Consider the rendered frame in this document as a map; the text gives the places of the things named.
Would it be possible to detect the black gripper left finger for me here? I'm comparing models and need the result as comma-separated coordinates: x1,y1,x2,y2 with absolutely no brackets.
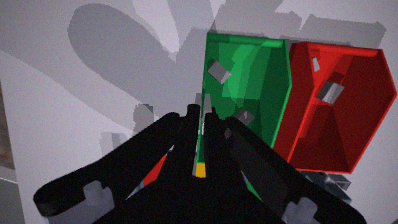
33,93,202,224

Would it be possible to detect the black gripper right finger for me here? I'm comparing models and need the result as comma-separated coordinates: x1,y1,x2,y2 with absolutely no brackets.
202,94,367,224

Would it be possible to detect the grey metal block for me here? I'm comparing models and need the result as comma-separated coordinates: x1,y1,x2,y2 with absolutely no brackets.
317,81,344,104
312,57,320,72
207,61,231,84
235,109,254,126

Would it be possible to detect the green bin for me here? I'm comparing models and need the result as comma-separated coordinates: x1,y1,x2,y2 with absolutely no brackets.
196,33,292,164

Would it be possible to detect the dark grey shelf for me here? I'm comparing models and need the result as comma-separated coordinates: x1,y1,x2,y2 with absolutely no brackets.
130,151,352,204

